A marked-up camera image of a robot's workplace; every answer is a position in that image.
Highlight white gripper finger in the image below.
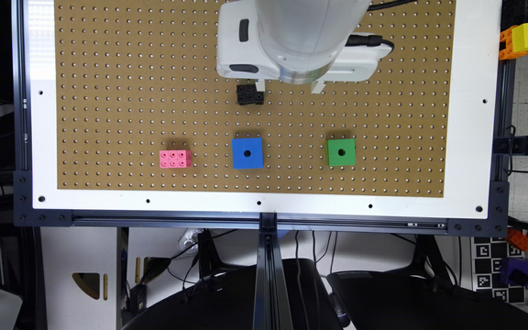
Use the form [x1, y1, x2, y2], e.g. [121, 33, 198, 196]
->
[255, 79, 266, 92]
[311, 81, 325, 94]

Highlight green cube block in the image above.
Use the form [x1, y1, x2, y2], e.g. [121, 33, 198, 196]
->
[325, 138, 357, 167]

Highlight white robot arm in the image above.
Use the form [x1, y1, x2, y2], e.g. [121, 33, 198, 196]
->
[256, 0, 370, 84]

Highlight black studded block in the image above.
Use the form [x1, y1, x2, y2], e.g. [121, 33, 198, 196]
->
[236, 84, 264, 105]

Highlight blue cube block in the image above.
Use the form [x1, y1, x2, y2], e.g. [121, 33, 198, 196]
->
[232, 137, 263, 170]

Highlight pink studded block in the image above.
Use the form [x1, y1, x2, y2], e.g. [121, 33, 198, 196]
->
[159, 149, 192, 169]

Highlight orange block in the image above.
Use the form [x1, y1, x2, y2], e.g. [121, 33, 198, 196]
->
[499, 26, 528, 61]

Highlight purple block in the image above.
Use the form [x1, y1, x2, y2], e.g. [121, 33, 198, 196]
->
[500, 258, 528, 287]

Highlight brown pegboard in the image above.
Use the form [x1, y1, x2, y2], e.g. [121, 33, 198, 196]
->
[54, 0, 457, 198]

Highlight black office chair left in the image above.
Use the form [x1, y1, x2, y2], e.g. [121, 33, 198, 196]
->
[125, 256, 341, 330]

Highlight black office chair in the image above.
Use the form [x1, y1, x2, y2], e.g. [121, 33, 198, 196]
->
[327, 236, 528, 330]
[125, 256, 341, 330]

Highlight checkered calibration board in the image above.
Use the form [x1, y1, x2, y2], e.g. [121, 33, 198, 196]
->
[470, 237, 526, 304]

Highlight black office chair right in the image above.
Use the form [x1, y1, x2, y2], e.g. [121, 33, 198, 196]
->
[327, 236, 528, 330]

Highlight white cabinet panel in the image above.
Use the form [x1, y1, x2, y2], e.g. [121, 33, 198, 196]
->
[41, 227, 121, 329]

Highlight orange blocks pile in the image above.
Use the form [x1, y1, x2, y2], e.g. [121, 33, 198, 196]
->
[505, 228, 528, 251]

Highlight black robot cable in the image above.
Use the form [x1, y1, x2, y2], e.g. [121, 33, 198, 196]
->
[346, 0, 419, 52]

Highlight white board frame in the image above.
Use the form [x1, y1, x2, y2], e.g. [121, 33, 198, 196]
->
[17, 1, 501, 219]

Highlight aluminium table frame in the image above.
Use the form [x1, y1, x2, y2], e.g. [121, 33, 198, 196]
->
[10, 0, 528, 330]

